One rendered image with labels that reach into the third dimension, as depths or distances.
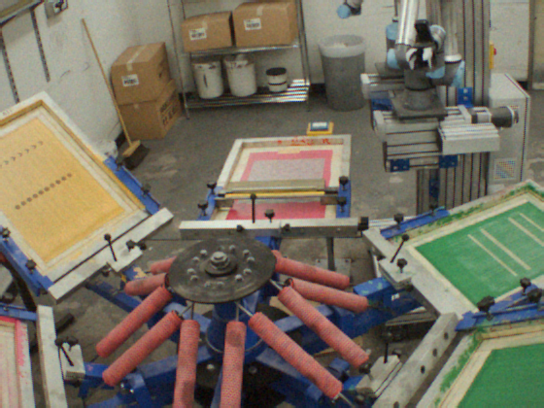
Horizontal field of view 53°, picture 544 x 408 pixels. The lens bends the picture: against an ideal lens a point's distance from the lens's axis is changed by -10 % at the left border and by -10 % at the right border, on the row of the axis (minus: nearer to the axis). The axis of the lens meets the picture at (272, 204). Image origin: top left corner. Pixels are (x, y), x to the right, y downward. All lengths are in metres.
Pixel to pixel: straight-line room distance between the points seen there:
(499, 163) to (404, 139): 0.59
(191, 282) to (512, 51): 5.06
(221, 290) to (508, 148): 1.80
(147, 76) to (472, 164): 3.38
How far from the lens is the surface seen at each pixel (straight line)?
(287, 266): 1.79
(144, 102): 5.65
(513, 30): 6.17
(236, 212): 2.54
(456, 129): 2.61
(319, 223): 2.25
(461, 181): 3.03
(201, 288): 1.60
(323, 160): 2.85
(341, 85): 5.64
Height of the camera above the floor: 2.29
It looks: 31 degrees down
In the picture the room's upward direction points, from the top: 8 degrees counter-clockwise
